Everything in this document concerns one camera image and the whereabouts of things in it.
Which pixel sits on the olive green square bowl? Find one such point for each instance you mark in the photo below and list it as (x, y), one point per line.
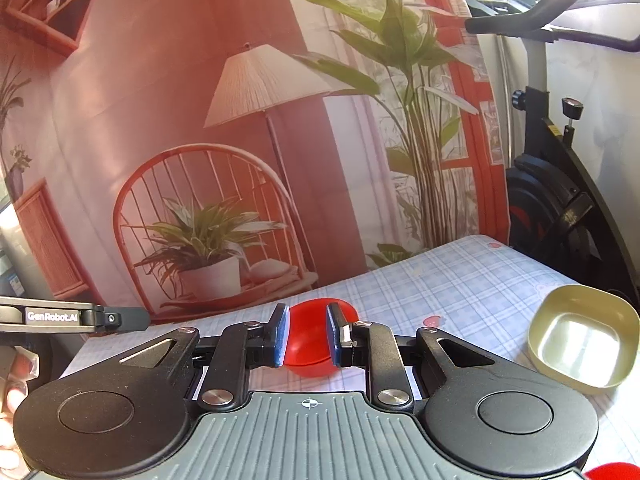
(582, 340)

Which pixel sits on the red plate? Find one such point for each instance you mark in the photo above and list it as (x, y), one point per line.
(615, 472)

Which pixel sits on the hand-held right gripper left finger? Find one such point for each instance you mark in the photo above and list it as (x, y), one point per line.
(283, 336)

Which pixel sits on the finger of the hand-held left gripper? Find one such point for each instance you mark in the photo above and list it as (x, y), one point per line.
(125, 318)

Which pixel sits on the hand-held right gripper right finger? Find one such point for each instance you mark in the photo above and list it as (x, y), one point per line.
(333, 336)

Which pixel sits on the blue checked tablecloth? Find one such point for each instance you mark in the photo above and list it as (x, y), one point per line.
(450, 285)

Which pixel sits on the printed backdrop cloth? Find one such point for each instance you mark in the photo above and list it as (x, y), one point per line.
(150, 110)

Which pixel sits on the person's left hand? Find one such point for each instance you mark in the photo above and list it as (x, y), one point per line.
(12, 400)

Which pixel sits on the red bowl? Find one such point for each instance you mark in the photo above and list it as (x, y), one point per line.
(310, 340)

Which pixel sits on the black exercise bike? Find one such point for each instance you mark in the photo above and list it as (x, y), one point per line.
(560, 200)

